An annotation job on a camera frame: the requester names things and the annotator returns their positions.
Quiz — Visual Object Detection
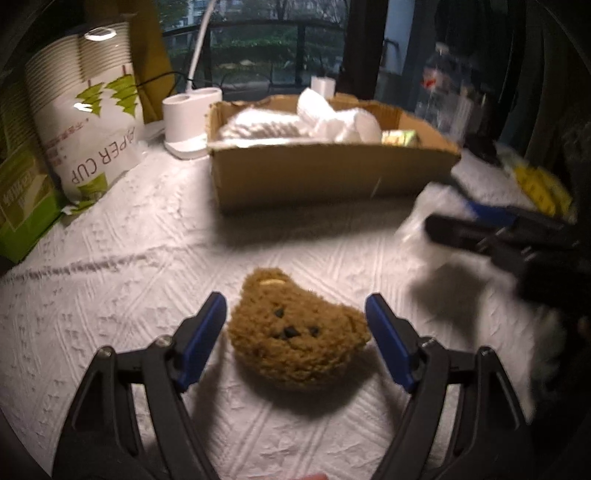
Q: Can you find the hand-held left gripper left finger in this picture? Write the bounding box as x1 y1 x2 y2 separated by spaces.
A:
52 291 228 480

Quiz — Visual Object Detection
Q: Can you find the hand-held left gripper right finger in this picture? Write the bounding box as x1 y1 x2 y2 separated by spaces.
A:
365 293 532 480

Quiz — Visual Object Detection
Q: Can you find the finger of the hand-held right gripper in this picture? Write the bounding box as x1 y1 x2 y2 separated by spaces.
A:
424 213 522 259
450 178 568 232

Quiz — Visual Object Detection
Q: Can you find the brown plush bear head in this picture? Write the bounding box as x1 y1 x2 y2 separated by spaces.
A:
228 268 372 392

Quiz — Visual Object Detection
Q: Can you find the small snack packet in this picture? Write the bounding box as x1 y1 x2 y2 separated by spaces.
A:
381 129 419 147

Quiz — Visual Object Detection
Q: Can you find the cardboard box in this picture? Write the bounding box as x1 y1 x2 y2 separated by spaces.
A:
205 93 462 214

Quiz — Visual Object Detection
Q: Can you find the white tissue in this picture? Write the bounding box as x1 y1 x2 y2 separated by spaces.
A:
296 89 383 143

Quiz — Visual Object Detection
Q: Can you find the white fluffy cloth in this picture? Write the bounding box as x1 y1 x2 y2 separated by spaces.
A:
526 309 570 384

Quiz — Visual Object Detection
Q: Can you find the white textured tablecloth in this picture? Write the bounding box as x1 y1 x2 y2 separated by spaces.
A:
0 148 573 480

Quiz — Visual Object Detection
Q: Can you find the clear water bottle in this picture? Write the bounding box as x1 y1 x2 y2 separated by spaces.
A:
416 44 462 130

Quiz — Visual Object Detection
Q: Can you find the white charger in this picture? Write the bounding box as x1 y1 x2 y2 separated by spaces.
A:
310 76 338 99

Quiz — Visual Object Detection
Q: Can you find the white desk lamp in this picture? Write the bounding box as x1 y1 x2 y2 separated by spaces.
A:
161 0 232 161

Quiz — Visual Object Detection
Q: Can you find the green paper cup pack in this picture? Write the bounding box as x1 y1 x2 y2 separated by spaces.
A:
0 88 68 265

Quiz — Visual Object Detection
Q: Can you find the white paper cup pack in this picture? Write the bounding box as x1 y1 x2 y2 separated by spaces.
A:
24 21 144 206

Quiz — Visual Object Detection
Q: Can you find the yellow curtain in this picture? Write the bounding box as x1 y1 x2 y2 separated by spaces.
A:
128 0 172 125

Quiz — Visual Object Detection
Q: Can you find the black balcony railing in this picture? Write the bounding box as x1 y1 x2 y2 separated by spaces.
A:
161 18 347 88

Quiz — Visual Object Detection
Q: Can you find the dark sliding door frame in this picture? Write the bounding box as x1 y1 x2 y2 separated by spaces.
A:
344 0 386 95

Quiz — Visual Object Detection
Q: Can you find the black cable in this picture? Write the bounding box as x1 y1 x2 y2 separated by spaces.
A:
136 71 191 93

